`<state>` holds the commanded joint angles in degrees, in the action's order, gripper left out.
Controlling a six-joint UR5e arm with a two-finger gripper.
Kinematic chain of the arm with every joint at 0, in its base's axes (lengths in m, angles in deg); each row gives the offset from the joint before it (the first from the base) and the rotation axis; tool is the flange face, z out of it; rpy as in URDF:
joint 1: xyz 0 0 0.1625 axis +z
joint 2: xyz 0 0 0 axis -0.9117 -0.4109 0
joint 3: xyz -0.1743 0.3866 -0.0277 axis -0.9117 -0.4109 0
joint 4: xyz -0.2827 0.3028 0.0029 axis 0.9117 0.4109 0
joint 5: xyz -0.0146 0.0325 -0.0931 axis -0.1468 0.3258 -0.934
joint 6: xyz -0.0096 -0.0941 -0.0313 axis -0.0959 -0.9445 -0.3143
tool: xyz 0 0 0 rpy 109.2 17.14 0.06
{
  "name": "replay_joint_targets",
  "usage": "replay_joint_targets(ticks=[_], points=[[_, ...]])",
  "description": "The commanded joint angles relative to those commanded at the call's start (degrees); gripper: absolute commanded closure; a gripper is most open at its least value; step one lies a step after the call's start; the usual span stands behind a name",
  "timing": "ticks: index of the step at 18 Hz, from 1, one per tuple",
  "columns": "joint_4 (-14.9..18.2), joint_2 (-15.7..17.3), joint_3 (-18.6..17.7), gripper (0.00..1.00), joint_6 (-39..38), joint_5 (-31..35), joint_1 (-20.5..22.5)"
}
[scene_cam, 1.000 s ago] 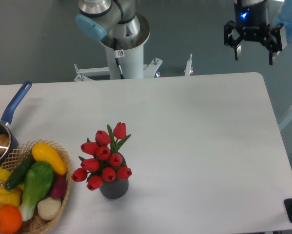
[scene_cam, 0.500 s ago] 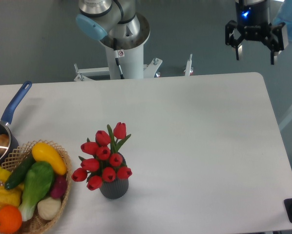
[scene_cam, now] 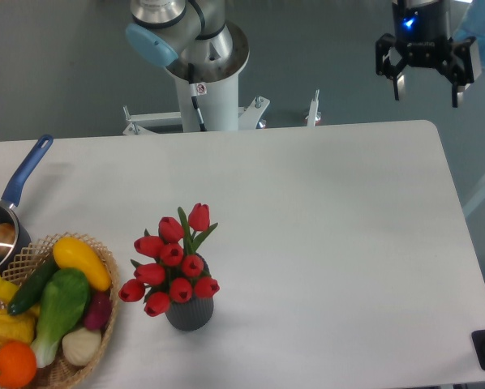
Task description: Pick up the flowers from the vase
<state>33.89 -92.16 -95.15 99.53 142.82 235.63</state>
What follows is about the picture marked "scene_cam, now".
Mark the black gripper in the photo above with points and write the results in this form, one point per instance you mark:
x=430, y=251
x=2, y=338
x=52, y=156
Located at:
x=422, y=38

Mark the red tulip bouquet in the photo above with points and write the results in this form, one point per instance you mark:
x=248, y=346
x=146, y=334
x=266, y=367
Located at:
x=178, y=273

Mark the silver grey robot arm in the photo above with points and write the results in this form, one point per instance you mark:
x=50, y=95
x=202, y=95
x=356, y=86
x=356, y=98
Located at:
x=193, y=41

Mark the dark grey ribbed vase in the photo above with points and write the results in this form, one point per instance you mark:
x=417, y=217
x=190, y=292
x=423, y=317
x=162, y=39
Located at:
x=187, y=310

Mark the yellow squash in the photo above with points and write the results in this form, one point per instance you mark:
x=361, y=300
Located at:
x=70, y=252

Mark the purple red onion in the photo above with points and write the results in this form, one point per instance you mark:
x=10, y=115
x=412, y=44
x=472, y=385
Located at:
x=99, y=311

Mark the green bok choy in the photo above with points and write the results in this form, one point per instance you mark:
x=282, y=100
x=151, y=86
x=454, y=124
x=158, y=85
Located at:
x=62, y=305

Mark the woven wicker basket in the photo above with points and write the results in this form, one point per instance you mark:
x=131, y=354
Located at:
x=62, y=374

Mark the white garlic bulb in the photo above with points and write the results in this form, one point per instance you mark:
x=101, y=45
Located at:
x=80, y=346

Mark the browned bread in pan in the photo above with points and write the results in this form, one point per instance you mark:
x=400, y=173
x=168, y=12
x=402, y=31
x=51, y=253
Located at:
x=0, y=235

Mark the dark green cucumber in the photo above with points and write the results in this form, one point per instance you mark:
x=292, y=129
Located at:
x=29, y=293

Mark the yellow banana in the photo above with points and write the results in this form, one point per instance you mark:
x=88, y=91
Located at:
x=7, y=290

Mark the yellow bell pepper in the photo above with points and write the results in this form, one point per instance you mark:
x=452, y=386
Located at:
x=16, y=328

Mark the orange fruit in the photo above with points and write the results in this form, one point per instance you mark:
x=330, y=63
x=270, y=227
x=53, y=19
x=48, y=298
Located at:
x=17, y=365

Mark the blue handled saucepan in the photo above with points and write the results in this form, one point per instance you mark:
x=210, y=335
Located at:
x=12, y=194

